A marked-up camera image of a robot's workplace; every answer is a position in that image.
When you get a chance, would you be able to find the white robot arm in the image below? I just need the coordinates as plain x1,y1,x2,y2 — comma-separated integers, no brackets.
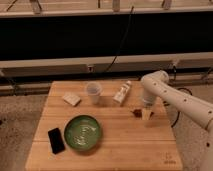
141,70,213,171

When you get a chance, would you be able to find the white plastic bottle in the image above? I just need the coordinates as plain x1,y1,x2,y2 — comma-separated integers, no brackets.
113,81,132,104

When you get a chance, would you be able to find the clear plastic cup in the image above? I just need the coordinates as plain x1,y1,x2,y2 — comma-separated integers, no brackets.
85,82,102,104

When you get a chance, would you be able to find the green ceramic bowl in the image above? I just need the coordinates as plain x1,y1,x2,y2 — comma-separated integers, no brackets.
64,115,102,152

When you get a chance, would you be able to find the black smartphone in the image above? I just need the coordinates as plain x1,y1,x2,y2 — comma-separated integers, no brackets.
48,128,65,154

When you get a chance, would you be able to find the black cable on floor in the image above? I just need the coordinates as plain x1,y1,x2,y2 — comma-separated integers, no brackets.
163,87,194,128

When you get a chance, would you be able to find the black hanging cable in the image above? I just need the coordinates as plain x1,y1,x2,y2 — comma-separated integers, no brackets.
101,5,135,74

